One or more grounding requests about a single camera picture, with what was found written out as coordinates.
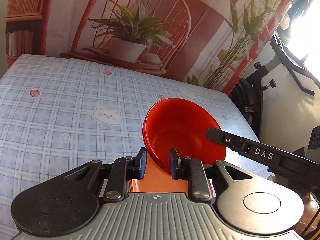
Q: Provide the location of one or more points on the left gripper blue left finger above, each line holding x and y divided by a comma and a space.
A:
120, 172

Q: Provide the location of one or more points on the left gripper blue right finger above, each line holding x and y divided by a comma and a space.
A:
191, 170

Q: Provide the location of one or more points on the red plastic bowl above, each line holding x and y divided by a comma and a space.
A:
180, 124

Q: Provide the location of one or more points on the blue plaid bedsheet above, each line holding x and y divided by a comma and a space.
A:
57, 114

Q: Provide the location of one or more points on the black exercise bike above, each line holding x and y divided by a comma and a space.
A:
247, 94

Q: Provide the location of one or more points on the printed room backdrop cloth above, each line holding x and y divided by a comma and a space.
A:
208, 43

